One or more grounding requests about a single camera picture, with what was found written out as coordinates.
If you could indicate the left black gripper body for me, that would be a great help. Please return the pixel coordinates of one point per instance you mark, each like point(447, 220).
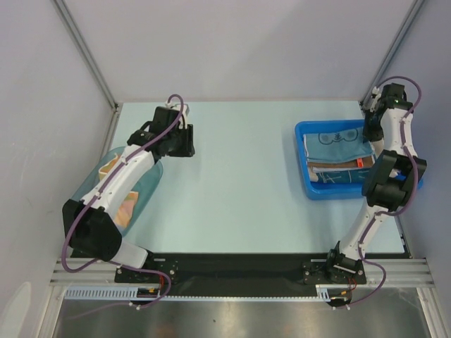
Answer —
point(177, 145)

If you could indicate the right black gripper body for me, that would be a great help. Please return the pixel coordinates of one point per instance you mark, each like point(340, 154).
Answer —
point(371, 127)

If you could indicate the orange brown towel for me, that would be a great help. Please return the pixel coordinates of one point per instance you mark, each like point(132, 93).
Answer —
point(356, 164)

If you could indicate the Doraemon teal beige towel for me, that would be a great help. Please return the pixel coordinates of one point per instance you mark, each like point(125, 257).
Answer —
point(339, 177)

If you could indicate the light blue towel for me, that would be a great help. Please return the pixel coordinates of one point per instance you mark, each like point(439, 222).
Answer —
point(337, 147)

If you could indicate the peach orange patterned towel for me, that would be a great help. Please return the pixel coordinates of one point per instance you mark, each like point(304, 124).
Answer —
point(125, 212)

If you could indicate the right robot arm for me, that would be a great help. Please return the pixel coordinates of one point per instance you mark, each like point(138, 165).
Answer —
point(391, 183)

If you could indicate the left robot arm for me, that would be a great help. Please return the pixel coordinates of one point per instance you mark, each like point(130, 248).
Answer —
point(91, 222)

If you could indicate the teal translucent basket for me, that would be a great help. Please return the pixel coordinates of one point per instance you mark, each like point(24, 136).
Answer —
point(138, 175)

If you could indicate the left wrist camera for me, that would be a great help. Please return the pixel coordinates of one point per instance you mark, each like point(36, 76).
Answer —
point(182, 124)

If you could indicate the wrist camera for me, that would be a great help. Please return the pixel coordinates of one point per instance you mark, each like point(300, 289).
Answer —
point(373, 99)
point(182, 124)

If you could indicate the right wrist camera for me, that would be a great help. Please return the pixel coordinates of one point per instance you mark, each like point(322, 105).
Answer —
point(373, 99)

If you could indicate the right aluminium frame post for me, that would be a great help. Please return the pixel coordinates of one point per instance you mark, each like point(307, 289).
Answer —
point(403, 30)

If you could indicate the aluminium frame post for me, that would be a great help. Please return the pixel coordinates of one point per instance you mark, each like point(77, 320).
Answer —
point(403, 30)
point(81, 45)

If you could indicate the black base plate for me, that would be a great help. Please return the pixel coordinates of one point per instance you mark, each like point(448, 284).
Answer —
point(257, 275)

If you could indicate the aluminium front rail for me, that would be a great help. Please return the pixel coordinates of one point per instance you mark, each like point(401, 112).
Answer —
point(393, 273)

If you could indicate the left aluminium frame post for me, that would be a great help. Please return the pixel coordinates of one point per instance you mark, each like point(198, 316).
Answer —
point(81, 45)

